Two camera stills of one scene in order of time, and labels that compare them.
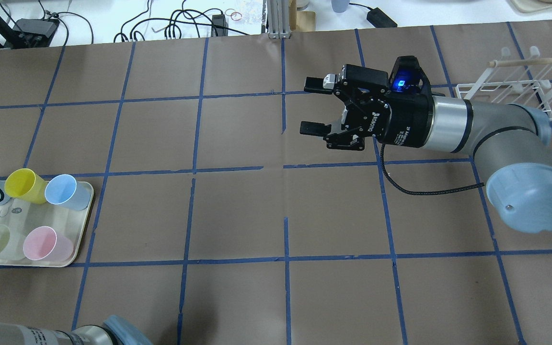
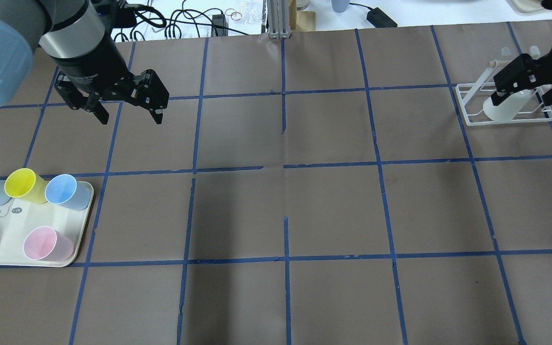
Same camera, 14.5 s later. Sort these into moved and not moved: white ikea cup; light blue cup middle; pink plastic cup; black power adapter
Moved: white ikea cup
Not moved: pink plastic cup; black power adapter; light blue cup middle
